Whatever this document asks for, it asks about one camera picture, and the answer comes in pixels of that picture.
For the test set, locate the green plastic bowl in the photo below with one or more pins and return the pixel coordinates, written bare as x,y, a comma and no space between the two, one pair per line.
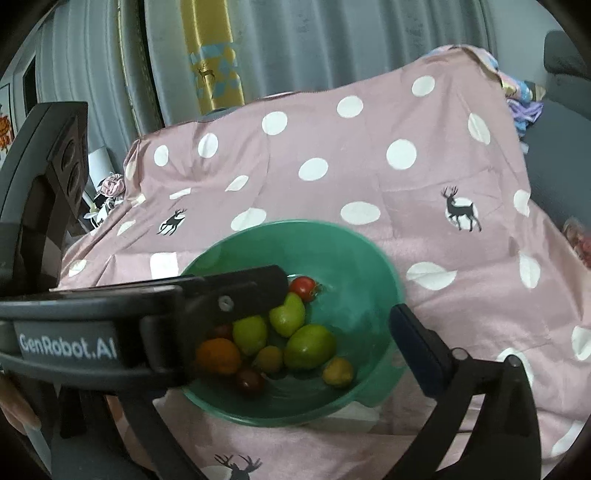
351,277

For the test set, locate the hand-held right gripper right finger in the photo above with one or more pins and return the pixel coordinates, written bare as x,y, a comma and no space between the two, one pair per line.
413,346

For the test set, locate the red cherry tomato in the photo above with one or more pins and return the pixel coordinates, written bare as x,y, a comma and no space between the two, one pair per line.
304,287
250,381

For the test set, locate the white box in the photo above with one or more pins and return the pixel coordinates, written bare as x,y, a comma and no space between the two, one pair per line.
99,168

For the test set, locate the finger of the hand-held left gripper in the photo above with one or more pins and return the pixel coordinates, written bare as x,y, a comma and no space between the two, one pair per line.
244,295

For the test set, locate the orange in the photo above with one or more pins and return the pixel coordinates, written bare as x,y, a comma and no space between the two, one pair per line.
218,355

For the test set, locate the pink polka-dot deer blanket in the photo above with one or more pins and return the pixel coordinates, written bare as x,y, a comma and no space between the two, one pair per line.
369,184

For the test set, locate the clear dried snack packet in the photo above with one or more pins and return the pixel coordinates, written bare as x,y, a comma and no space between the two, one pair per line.
579,242

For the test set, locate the yellow patterned curtain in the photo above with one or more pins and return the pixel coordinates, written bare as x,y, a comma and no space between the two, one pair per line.
212,46

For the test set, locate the orange wall picture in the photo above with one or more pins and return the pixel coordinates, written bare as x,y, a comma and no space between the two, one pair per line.
7,131

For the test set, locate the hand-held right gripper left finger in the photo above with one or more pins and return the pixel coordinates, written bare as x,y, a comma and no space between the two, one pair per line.
147,438

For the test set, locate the grey curtain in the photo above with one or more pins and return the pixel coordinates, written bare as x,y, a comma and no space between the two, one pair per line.
323,46

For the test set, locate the person's left hand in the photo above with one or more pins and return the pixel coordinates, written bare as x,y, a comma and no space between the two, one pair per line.
16,406

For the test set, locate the pink crumpled cloth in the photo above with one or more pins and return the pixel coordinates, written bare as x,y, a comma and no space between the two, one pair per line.
113,184

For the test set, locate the tan longan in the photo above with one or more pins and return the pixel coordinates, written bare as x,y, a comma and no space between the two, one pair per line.
338,371
268,359

